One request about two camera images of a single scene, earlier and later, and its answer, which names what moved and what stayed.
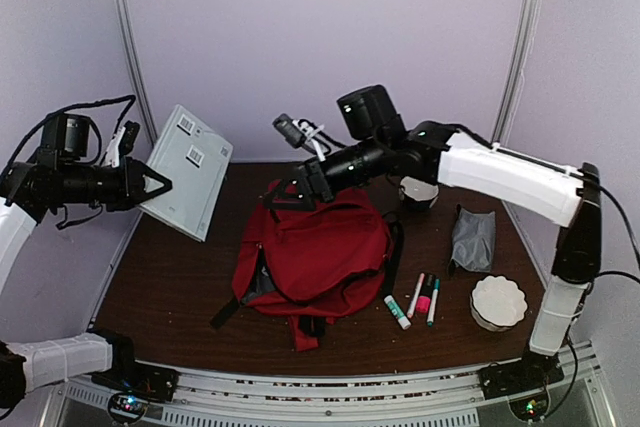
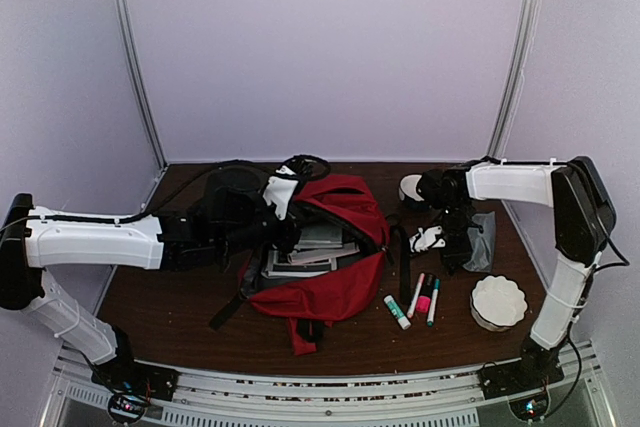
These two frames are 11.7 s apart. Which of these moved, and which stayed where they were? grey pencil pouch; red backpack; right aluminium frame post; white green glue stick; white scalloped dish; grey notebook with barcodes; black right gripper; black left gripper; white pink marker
Moved: grey notebook with barcodes; black right gripper; black left gripper
Stayed: white pink marker; white green glue stick; white scalloped dish; red backpack; grey pencil pouch; right aluminium frame post
